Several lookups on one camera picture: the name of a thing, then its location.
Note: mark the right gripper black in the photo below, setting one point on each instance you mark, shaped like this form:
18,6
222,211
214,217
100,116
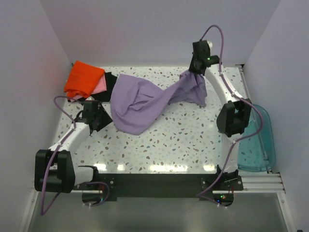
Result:
191,69

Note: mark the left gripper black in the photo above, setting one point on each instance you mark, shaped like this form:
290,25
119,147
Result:
106,119

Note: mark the lilac polo shirt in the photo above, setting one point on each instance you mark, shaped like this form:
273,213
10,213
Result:
136,102

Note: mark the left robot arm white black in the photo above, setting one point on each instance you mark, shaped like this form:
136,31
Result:
54,167

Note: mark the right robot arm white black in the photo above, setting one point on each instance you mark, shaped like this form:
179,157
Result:
234,115

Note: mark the folded pink t shirt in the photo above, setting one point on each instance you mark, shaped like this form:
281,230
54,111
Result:
100,87

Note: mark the folded orange t shirt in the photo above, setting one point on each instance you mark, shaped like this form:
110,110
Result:
82,80

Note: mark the folded black t shirt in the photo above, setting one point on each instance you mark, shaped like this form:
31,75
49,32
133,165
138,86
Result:
109,86

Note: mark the teal plastic basket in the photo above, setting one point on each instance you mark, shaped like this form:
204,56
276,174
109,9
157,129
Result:
257,153

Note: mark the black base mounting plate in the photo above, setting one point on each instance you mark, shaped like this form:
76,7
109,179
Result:
219,188

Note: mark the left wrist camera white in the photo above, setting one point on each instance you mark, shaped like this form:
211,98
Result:
89,99

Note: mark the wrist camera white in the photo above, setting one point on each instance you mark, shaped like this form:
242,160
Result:
89,99
210,44

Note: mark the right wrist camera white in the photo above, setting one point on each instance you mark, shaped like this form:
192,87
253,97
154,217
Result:
210,44

